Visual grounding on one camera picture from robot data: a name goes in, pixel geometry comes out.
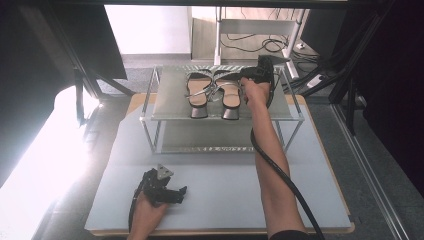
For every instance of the person's right hand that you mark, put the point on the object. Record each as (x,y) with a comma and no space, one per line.
(256,93)

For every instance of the white cabinet panel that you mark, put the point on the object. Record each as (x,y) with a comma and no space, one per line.
(146,30)

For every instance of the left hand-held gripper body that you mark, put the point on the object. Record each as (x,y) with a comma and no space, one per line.
(155,186)

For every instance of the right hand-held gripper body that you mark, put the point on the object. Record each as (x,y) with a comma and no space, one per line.
(266,71)

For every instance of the white power strip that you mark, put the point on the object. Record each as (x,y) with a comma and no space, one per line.
(316,81)

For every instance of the black sleeve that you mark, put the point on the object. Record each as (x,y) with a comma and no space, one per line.
(290,236)

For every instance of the black curtain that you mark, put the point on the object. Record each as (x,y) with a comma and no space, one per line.
(400,83)

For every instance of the black metal stand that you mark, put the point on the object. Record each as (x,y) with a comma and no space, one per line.
(80,86)
(350,93)

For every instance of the white metal desk frame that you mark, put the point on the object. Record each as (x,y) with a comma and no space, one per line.
(256,26)

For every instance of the aluminium floor rail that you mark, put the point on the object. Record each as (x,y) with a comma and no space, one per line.
(370,173)

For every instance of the metal two-tier shoe rack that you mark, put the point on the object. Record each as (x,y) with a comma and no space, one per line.
(173,100)

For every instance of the person's left hand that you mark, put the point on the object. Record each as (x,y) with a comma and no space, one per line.
(146,213)

